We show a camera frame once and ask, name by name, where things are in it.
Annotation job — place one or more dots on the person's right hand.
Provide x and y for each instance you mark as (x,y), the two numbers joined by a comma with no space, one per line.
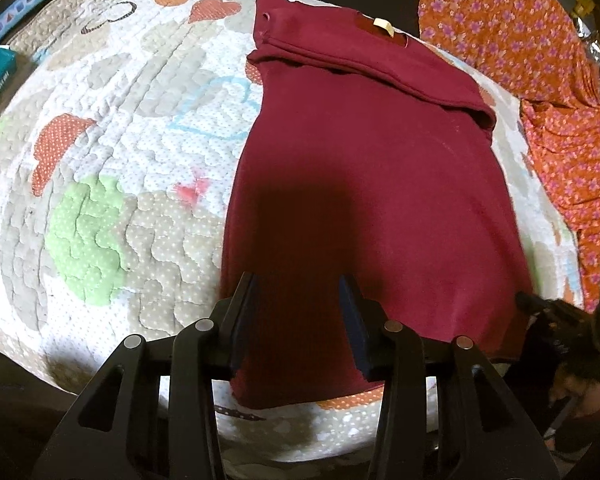
(572,396)

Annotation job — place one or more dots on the dark red small shirt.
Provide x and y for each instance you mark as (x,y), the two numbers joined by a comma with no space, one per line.
(371,156)

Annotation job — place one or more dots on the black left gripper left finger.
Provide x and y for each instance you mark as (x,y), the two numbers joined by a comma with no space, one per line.
(231,317)

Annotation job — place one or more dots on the orange floral fabric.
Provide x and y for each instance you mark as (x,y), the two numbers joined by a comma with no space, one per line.
(531,49)

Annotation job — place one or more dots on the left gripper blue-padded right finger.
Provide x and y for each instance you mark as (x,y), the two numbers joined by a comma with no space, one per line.
(365,319)

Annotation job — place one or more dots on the white quilted heart-pattern blanket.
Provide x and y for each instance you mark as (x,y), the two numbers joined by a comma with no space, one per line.
(120,136)

